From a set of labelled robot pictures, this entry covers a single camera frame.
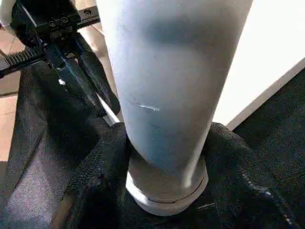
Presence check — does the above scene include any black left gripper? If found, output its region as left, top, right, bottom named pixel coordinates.
left=0, top=0, right=121, bottom=120

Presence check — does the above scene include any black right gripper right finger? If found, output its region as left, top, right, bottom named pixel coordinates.
left=201, top=122, right=305, bottom=229

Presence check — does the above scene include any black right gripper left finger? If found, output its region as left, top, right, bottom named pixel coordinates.
left=49, top=122, right=130, bottom=229

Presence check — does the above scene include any white plastic table leg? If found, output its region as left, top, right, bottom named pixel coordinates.
left=94, top=0, right=254, bottom=217

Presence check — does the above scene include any white table top frame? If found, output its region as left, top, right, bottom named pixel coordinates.
left=83, top=0, right=305, bottom=131

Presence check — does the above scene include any black work mat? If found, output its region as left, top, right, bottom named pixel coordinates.
left=0, top=62, right=305, bottom=229

